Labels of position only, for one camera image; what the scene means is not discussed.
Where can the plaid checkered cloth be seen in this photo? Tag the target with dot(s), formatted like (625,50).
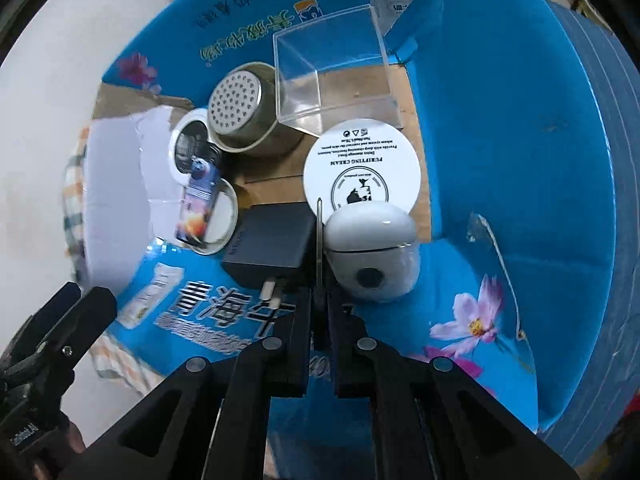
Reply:
(109,359)

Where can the round white compact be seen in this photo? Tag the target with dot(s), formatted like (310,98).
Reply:
(222,222)

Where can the white jar black label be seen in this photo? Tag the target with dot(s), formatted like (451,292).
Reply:
(189,140)

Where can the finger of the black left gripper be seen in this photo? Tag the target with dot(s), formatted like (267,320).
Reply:
(37,367)

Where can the blue cardboard box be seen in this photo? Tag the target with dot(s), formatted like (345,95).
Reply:
(451,165)

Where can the black power adapter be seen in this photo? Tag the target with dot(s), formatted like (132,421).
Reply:
(270,242)

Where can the white cream jar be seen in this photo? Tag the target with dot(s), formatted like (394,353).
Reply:
(361,160)

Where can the steel perforated lid canister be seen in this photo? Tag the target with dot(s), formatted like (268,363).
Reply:
(241,114)

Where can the clear plastic box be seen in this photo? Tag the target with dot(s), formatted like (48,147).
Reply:
(333,69)

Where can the colourful printed lighter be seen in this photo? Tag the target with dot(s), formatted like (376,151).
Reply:
(198,201)

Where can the white earbud case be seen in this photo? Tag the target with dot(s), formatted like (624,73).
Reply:
(373,250)

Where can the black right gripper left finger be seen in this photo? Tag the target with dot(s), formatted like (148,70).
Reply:
(207,420)

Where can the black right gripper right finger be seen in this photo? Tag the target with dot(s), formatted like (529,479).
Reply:
(431,420)

